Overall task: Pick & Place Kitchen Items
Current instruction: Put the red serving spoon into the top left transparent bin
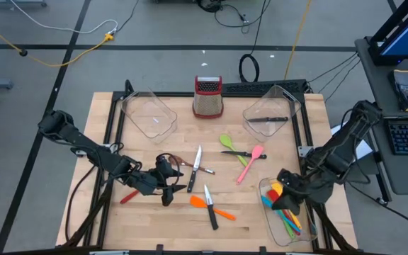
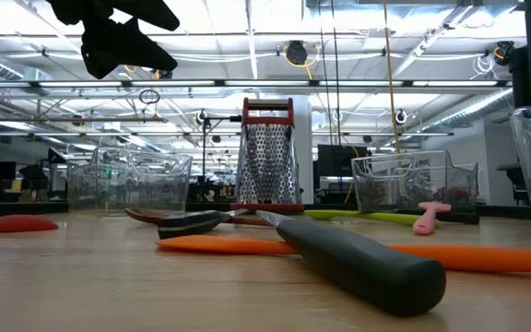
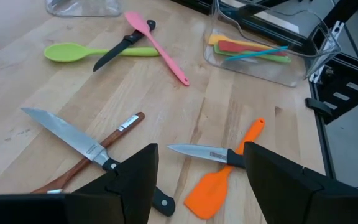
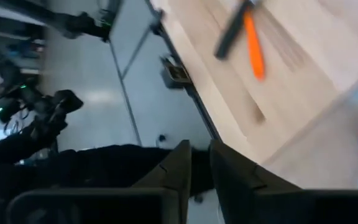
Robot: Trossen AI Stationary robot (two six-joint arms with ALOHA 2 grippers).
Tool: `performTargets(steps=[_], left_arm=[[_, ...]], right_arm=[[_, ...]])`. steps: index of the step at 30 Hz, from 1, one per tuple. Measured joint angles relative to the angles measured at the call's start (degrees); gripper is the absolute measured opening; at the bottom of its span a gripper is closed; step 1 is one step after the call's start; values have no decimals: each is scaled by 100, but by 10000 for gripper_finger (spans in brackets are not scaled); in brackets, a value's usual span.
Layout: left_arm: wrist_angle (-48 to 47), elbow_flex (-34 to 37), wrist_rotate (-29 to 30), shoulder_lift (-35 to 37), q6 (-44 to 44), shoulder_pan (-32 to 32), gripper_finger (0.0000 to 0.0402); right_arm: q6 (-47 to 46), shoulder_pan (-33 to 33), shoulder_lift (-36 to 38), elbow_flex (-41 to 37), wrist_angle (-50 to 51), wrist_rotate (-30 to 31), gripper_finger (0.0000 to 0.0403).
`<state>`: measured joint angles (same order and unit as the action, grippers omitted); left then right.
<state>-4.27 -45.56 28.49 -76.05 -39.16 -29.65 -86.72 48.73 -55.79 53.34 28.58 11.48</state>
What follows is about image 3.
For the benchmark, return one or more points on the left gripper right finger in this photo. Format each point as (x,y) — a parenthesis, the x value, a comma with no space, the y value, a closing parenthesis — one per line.
(278,186)

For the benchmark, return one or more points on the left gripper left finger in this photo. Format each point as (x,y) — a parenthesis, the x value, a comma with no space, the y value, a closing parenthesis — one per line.
(138,180)

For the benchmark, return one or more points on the brown wooden spoon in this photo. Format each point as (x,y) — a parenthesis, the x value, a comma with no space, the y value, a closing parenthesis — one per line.
(126,126)

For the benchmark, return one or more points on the green silicone spatula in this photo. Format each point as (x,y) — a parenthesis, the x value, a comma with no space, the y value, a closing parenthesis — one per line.
(275,58)

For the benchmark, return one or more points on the blue silicone spatula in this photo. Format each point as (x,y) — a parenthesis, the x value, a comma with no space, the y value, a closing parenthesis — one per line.
(253,54)

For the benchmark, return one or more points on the red silicone spatula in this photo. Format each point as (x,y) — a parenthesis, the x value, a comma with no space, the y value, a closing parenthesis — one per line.
(232,46)

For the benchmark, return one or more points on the yellow silicone spatula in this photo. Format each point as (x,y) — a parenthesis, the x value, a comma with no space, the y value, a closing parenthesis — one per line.
(217,39)

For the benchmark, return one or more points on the orange silicone spatula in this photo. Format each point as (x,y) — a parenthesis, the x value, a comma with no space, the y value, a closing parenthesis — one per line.
(210,193)

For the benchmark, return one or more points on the clear plastic storage bin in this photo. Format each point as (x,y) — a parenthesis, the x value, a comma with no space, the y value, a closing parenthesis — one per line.
(259,74)
(82,11)

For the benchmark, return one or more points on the all-black knife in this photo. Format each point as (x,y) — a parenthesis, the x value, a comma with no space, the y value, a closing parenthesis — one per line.
(126,40)

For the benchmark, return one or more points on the lime green silicone spoon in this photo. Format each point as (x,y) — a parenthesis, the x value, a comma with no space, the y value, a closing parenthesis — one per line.
(64,52)

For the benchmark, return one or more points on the pink silicone spatula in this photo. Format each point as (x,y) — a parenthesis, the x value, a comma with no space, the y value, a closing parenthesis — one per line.
(138,23)

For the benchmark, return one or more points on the black plastic frame clip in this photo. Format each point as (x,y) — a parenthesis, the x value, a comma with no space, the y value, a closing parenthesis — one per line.
(317,106)

